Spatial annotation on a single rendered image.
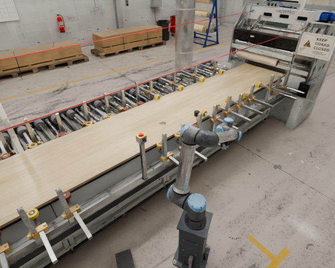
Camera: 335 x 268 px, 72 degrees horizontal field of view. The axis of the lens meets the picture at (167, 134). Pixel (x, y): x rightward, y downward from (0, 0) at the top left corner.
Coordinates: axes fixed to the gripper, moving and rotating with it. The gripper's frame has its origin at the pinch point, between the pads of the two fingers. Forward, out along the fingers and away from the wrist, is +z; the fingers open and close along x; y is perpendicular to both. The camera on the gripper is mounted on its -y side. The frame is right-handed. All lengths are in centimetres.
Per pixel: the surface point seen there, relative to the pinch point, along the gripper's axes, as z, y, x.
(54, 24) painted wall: -37, -744, 81
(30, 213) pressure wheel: -8, -41, -177
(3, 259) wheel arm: -1, -20, -200
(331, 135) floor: 83, 42, 259
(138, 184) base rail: 12, -27, -90
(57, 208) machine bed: 10, -50, -159
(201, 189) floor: 82, -24, -1
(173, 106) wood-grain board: -10, -94, 13
